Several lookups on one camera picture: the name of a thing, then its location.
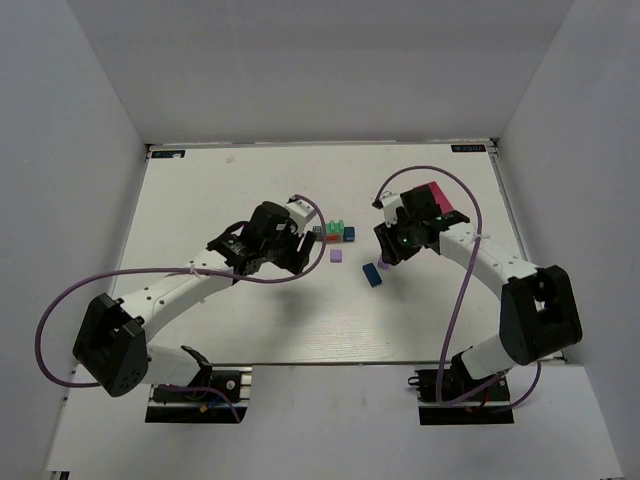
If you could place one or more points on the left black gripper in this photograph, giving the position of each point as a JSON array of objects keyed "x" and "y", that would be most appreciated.
[{"x": 292, "y": 251}]

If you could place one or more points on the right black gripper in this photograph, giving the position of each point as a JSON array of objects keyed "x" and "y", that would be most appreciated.
[{"x": 393, "y": 245}]

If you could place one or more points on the dark blue letter cube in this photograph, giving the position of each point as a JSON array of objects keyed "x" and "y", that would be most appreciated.
[{"x": 319, "y": 233}]

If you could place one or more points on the green stepped wood block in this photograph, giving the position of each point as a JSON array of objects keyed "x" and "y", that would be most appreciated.
[{"x": 335, "y": 228}]

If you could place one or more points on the blue wood cube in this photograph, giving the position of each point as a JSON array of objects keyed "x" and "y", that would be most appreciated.
[{"x": 349, "y": 234}]

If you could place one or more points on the blue rectangular wood block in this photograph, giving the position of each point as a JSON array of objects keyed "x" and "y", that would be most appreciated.
[{"x": 372, "y": 275}]

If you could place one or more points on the pink plastic box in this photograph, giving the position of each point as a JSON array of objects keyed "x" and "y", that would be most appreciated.
[{"x": 439, "y": 196}]

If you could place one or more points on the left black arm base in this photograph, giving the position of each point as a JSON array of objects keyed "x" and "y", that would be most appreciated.
[{"x": 214, "y": 397}]

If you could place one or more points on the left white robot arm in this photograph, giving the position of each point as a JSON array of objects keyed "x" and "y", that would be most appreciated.
[{"x": 113, "y": 343}]

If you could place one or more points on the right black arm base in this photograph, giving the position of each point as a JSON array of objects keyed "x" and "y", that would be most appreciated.
[{"x": 489, "y": 406}]

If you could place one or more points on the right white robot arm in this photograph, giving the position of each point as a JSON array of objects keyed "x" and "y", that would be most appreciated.
[{"x": 538, "y": 313}]

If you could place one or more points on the right purple wood cube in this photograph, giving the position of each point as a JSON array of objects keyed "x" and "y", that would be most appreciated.
[{"x": 382, "y": 264}]

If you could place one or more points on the purple wood cube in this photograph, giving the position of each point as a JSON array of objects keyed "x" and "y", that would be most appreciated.
[
  {"x": 382, "y": 264},
  {"x": 336, "y": 255}
]

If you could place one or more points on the left purple wood cube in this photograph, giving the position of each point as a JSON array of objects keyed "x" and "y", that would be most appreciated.
[{"x": 336, "y": 255}]

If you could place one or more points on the right blue table sticker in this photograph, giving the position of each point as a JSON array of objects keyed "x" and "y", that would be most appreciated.
[{"x": 468, "y": 148}]

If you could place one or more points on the blue table sticker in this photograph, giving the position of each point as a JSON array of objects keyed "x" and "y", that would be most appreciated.
[
  {"x": 468, "y": 148},
  {"x": 168, "y": 154}
]

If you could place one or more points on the left blue table sticker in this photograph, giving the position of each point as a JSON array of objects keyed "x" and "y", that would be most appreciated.
[{"x": 168, "y": 154}]

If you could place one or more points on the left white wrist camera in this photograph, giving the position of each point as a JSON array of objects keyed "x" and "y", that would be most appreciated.
[{"x": 301, "y": 212}]

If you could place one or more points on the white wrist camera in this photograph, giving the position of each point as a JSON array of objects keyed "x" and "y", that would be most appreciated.
[
  {"x": 301, "y": 212},
  {"x": 388, "y": 203}
]

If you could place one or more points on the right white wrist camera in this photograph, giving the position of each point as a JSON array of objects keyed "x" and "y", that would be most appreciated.
[{"x": 388, "y": 203}]

